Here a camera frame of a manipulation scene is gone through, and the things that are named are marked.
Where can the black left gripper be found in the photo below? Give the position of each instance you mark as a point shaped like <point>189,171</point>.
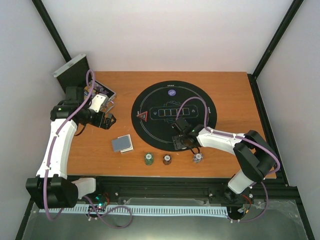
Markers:
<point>106,125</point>

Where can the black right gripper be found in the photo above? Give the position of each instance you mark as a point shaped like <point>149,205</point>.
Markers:
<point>177,144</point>

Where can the blue white poker chip stack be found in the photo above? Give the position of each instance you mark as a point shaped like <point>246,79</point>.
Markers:
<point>197,158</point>

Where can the red brown poker chip stack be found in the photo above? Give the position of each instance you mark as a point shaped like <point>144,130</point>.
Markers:
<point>167,159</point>

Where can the green poker chip stack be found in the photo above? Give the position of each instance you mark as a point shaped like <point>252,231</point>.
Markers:
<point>148,158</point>

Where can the purple round blind button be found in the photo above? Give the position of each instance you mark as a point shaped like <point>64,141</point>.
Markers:
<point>171,92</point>

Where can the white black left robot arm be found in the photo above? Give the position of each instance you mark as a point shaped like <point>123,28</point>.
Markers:
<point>50,188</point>

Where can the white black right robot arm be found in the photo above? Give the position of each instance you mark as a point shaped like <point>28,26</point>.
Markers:
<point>254,156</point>

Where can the blue playing card deck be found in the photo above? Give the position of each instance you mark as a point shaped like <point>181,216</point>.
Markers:
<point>121,143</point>

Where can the white playing card box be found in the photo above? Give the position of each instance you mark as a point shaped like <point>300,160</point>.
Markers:
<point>131,148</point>

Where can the triangular all-in marker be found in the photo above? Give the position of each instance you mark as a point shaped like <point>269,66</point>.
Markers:
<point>143,116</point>

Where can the round black poker mat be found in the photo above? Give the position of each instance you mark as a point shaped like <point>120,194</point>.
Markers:
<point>163,110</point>

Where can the aluminium poker case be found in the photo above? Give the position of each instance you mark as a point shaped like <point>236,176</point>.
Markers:
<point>73,73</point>

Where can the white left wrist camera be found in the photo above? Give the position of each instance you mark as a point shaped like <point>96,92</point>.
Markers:
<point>98,101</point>

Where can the light blue cable duct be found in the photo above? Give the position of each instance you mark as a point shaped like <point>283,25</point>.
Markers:
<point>158,210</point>

